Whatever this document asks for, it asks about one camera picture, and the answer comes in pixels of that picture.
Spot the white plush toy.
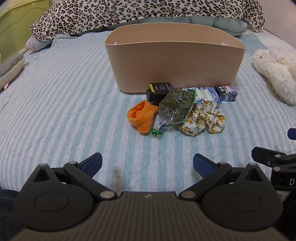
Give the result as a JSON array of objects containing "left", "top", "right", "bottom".
[{"left": 252, "top": 46, "right": 296, "bottom": 105}]

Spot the pale green bed frame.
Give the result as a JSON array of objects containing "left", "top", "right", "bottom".
[{"left": 0, "top": 0, "right": 57, "bottom": 63}]

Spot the small dark printed box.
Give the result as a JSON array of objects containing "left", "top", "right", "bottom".
[{"left": 215, "top": 85, "right": 238, "bottom": 102}]

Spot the blue striped bed sheet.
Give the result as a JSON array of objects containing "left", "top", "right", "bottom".
[{"left": 0, "top": 30, "right": 296, "bottom": 193}]

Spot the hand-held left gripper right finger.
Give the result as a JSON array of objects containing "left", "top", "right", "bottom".
[{"left": 179, "top": 153, "right": 270, "bottom": 201}]

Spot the leopard print blanket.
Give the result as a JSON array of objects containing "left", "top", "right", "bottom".
[{"left": 31, "top": 0, "right": 265, "bottom": 42}]

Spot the floral fabric scrunchie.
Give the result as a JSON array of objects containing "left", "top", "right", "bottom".
[{"left": 176, "top": 100, "right": 226, "bottom": 136}]

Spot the grey and cream cushion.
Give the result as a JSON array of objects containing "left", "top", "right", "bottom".
[{"left": 0, "top": 53, "right": 25, "bottom": 91}]

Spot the orange cloth pouch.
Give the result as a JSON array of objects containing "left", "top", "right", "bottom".
[{"left": 127, "top": 100, "right": 159, "bottom": 133}]

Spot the beige plastic storage bin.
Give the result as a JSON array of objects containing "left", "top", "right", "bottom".
[{"left": 104, "top": 22, "right": 246, "bottom": 94}]

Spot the person's leg in jeans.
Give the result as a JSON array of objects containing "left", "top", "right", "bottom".
[{"left": 0, "top": 189, "right": 25, "bottom": 241}]

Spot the pink floral pillow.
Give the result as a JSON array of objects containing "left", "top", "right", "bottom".
[{"left": 25, "top": 37, "right": 50, "bottom": 51}]

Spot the clear bag of dried herbs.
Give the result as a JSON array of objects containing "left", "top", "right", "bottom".
[{"left": 150, "top": 88, "right": 197, "bottom": 138}]

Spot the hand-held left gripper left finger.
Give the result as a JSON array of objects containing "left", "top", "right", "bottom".
[{"left": 31, "top": 152, "right": 117, "bottom": 202}]

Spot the black box with yellow edge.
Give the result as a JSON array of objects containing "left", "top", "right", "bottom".
[{"left": 146, "top": 82, "right": 174, "bottom": 105}]

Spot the blue and white tissue packet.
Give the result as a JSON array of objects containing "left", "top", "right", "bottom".
[{"left": 185, "top": 87, "right": 222, "bottom": 109}]

